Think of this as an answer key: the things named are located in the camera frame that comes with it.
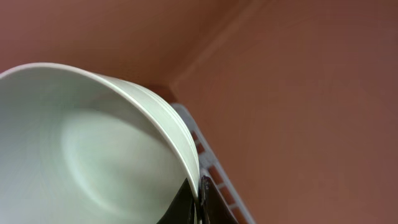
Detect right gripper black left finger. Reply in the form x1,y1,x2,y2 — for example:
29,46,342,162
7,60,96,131
157,179,195,224

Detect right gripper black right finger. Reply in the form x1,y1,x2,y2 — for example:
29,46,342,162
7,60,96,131
199,175,238,224

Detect green bowl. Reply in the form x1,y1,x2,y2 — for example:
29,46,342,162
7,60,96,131
1,63,200,223

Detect grey dishwasher rack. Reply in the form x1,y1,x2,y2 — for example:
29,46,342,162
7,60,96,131
171,103,256,224

